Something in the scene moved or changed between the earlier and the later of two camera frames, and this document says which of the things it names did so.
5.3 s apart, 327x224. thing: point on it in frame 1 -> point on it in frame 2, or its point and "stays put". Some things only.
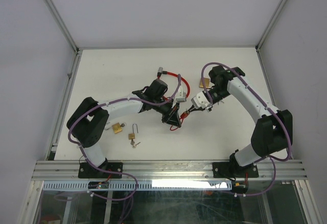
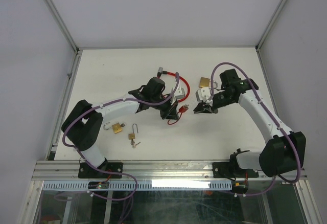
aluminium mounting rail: (167, 170) stays put
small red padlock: (183, 115) -> (183, 108)
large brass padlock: (207, 82) stays put
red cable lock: (160, 71) stays put
